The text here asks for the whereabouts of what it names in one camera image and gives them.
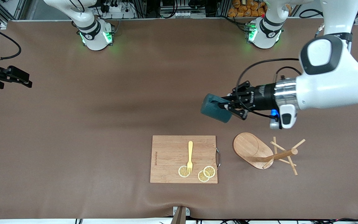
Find yellow plastic fork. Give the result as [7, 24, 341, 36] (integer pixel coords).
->
[187, 141, 194, 174]

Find white power strip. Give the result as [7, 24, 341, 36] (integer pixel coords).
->
[103, 3, 136, 19]

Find dark teal ceramic cup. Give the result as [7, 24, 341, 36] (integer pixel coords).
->
[201, 93, 233, 123]

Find wooden mug rack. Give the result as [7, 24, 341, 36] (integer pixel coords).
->
[233, 132, 306, 175]

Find orange bagged goods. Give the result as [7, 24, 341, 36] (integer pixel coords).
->
[228, 0, 268, 17]

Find brown table mat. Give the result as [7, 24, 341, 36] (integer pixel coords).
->
[0, 17, 358, 220]

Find bamboo cutting board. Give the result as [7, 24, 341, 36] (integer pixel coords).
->
[150, 135, 222, 184]

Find metal table edge bracket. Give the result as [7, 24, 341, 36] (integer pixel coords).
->
[171, 206, 190, 224]

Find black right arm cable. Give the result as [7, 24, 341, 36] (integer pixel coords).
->
[0, 20, 22, 61]

